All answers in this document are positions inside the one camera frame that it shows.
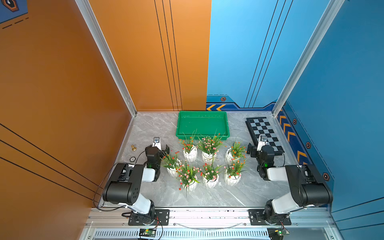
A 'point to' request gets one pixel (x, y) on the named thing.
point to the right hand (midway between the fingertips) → (257, 143)
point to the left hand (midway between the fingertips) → (159, 143)
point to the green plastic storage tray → (199, 124)
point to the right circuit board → (277, 233)
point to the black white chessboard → (259, 126)
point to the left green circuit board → (148, 232)
